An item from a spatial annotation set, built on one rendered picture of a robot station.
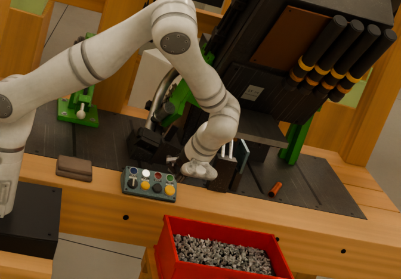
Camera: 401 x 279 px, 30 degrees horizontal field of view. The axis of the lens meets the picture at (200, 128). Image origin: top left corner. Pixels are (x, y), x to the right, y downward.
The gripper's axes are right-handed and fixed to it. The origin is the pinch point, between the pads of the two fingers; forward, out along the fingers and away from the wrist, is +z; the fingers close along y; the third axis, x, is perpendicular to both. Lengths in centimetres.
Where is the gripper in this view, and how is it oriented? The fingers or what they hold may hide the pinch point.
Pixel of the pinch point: (180, 176)
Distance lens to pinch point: 195.9
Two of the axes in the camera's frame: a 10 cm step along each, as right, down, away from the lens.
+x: -0.3, 8.5, -5.2
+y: -9.4, -2.1, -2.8
